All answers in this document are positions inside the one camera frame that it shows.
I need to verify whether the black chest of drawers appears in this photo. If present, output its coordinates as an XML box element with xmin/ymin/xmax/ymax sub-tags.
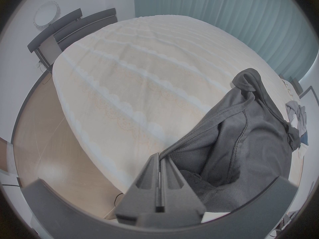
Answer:
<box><xmin>27</xmin><ymin>8</ymin><xmax>117</xmax><ymax>72</ymax></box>

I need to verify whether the black cable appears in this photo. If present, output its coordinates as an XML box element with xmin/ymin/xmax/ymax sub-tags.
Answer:
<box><xmin>113</xmin><ymin>193</ymin><xmax>125</xmax><ymax>206</ymax></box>

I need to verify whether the blue-green curtain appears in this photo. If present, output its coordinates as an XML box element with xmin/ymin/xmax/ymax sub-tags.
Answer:
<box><xmin>133</xmin><ymin>0</ymin><xmax>319</xmax><ymax>80</ymax></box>

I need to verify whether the black T-shirt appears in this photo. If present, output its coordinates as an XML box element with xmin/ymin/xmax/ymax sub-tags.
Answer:
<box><xmin>159</xmin><ymin>68</ymin><xmax>299</xmax><ymax>213</ymax></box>

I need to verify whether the bed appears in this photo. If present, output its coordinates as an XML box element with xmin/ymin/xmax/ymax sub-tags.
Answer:
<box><xmin>51</xmin><ymin>15</ymin><xmax>318</xmax><ymax>216</ymax></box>

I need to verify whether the pile of clothes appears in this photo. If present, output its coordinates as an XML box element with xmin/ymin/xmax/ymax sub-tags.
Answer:
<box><xmin>285</xmin><ymin>101</ymin><xmax>310</xmax><ymax>159</ymax></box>

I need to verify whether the white printed pillow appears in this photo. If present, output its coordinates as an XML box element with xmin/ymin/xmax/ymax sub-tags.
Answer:
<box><xmin>281</xmin><ymin>79</ymin><xmax>299</xmax><ymax>101</ymax></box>

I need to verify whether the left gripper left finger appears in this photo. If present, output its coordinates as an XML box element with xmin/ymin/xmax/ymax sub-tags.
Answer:
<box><xmin>115</xmin><ymin>153</ymin><xmax>160</xmax><ymax>225</ymax></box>

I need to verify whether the grey bedside table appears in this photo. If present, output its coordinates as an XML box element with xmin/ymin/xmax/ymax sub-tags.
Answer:
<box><xmin>290</xmin><ymin>77</ymin><xmax>303</xmax><ymax>94</ymax></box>

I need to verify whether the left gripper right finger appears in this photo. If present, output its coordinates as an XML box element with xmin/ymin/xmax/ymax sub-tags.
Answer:
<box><xmin>161</xmin><ymin>156</ymin><xmax>208</xmax><ymax>217</ymax></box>

